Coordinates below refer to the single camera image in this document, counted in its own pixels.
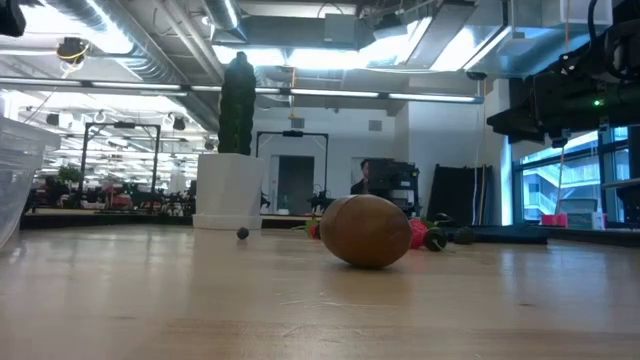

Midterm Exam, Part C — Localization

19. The red strawberry yellowish tip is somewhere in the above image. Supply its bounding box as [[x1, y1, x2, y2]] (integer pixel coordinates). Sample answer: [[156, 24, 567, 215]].
[[292, 218, 324, 241]]

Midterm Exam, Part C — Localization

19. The large glass window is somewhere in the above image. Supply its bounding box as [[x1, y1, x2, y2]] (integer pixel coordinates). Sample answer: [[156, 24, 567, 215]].
[[512, 124, 640, 224]]

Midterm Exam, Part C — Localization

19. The grey door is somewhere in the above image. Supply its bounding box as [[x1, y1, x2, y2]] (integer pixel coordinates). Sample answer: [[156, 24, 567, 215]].
[[277, 155, 316, 216]]

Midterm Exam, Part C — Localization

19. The person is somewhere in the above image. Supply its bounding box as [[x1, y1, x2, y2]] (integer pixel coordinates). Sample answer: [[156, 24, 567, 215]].
[[349, 158, 372, 196]]

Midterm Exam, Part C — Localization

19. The black equipment rack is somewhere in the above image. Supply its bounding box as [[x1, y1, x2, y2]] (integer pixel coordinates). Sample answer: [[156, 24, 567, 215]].
[[368, 158, 421, 217]]

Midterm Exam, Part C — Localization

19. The red strawberry long stem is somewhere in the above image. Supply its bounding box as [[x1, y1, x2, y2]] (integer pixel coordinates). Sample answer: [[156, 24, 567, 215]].
[[408, 218, 430, 250]]

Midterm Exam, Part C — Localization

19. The ceiling dome with yellow cable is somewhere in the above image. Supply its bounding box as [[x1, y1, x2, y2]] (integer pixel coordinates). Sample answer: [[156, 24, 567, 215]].
[[55, 36, 92, 65]]

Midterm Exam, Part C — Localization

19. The long ceiling light strip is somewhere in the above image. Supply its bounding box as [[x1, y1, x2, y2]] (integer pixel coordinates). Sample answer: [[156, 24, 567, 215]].
[[0, 77, 485, 105]]

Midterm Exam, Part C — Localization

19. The brown kiwi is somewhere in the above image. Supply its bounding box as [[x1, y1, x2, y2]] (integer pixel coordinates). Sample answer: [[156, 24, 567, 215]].
[[318, 194, 414, 270]]

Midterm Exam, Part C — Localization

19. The clear plastic tupperware container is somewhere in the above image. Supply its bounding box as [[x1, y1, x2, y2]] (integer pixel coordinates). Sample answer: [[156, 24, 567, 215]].
[[0, 117, 62, 250]]

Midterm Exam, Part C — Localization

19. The navy blue cloth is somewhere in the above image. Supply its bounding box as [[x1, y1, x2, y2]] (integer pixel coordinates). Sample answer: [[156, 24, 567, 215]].
[[439, 223, 550, 246]]

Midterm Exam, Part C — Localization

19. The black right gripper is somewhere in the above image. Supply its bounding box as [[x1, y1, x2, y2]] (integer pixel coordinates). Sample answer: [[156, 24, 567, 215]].
[[487, 54, 599, 145]]

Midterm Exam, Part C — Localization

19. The silver rectangular air duct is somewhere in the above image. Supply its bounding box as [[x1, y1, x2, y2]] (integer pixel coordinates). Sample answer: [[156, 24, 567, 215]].
[[399, 0, 614, 77]]

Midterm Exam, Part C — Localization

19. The white hexagonal plant pot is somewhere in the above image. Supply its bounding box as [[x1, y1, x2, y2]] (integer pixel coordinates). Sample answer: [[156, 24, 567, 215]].
[[192, 152, 268, 231]]

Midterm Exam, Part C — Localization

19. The teal box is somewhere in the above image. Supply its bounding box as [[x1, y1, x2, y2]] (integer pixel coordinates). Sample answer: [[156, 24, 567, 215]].
[[567, 211, 607, 231]]

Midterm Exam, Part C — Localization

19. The silver spiral ventilation duct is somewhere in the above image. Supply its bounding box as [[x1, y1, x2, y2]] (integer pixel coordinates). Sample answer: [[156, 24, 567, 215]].
[[107, 0, 241, 132]]

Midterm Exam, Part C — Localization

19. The green cactus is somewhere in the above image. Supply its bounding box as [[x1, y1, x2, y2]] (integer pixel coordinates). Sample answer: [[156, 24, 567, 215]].
[[217, 51, 258, 156]]

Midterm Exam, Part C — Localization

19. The black gantry frame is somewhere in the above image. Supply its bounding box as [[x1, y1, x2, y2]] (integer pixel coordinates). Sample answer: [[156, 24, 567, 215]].
[[79, 121, 162, 214], [255, 130, 330, 201]]

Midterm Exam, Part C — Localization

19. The black standing panel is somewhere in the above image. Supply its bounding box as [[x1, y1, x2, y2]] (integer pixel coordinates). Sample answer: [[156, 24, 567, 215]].
[[428, 163, 494, 227]]

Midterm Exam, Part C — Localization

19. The green leafy plant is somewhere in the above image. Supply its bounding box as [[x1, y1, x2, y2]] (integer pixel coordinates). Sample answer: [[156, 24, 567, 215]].
[[57, 166, 85, 186]]

